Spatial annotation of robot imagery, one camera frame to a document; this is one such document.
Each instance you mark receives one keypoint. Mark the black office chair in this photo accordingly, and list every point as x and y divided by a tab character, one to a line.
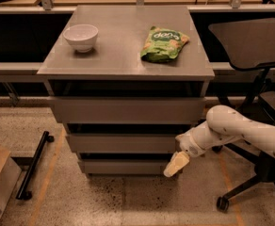
250	46

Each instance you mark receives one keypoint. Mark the grey top drawer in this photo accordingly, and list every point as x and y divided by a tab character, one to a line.
127	110

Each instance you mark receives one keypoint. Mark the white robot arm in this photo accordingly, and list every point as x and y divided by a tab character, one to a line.
223	125

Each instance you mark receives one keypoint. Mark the white ceramic bowl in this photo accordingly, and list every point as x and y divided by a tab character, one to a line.
81	37

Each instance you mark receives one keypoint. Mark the grey bottom drawer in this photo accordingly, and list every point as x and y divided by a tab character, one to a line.
148	167

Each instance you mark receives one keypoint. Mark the green snack bag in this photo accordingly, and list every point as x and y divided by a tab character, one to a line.
163	45

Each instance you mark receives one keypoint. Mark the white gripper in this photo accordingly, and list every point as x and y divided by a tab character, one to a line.
188	146

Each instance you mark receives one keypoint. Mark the grey drawer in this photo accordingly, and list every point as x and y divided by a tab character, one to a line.
148	167
121	143
127	110

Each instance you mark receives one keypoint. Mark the grey drawer cabinet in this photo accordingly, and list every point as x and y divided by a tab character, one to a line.
114	69

